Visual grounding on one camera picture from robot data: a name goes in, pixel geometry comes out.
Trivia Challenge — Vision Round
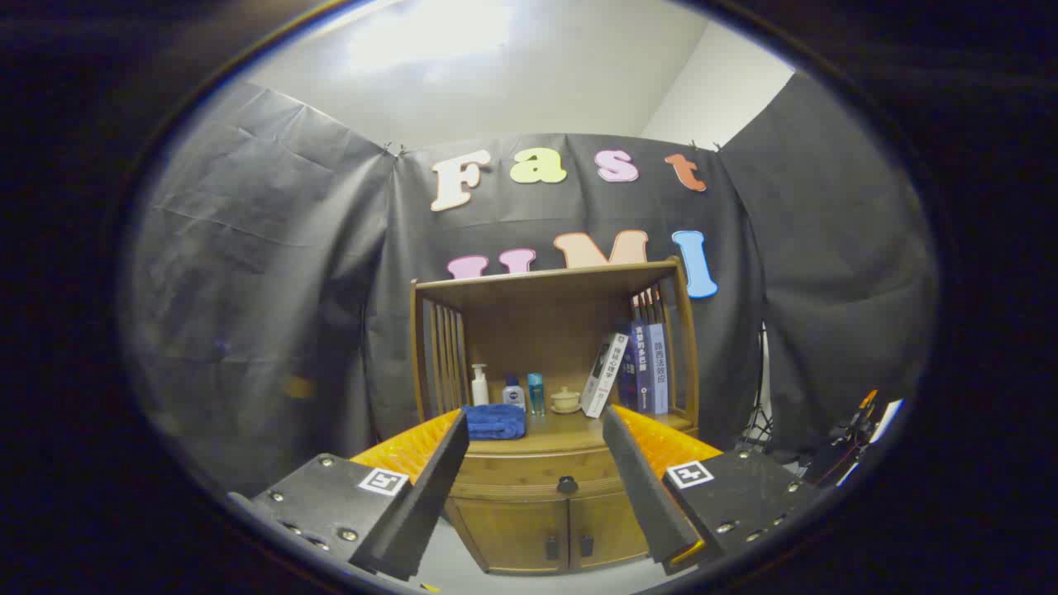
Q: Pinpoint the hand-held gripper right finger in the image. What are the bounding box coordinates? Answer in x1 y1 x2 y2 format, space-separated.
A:
602 405 819 577

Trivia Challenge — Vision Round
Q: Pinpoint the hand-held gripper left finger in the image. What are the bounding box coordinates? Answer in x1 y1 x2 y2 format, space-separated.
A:
227 409 470 582

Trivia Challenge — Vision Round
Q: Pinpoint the wooden cabinet door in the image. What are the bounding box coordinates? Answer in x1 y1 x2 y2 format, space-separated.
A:
569 489 650 571
446 496 571 575

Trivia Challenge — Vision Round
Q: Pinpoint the wooden countertop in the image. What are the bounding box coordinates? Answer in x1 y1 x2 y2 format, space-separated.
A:
463 409 695 455

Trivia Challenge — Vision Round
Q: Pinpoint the wooden cabinet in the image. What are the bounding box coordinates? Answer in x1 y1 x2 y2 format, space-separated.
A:
411 256 702 575

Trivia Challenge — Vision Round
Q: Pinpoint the blue folded towel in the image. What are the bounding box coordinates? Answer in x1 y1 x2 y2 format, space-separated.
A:
461 403 527 441

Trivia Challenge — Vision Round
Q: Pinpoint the white book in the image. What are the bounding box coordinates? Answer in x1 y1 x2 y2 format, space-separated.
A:
580 332 631 419

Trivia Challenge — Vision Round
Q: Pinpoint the dark blue book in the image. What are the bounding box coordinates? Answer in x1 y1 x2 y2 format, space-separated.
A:
616 321 654 414

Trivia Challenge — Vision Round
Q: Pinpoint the pale blue book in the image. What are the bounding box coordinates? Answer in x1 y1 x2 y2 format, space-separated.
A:
646 318 670 415

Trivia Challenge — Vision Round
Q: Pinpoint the black device with orange clip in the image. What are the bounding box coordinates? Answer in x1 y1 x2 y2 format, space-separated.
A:
806 390 906 488

